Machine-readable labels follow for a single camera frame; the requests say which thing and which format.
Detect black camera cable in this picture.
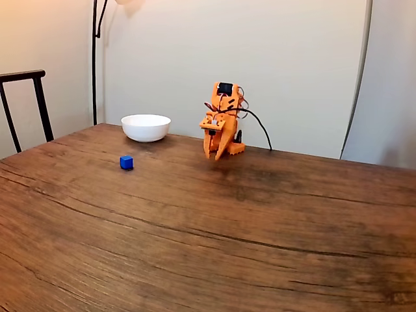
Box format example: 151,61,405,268
235,109,274,152

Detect black floor lamp stand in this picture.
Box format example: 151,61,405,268
91,0,110,126

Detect grey curved pole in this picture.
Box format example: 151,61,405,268
339,0,374,160

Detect blue cube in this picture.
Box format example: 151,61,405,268
119,155,135,172

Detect black chair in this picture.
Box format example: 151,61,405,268
0,69,55,153

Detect white bowl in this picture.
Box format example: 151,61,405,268
120,113,172,143

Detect orange table clamp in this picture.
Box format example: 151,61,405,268
226,129,246,156

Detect orange gripper camera mount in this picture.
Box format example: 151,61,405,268
198,111,228,137

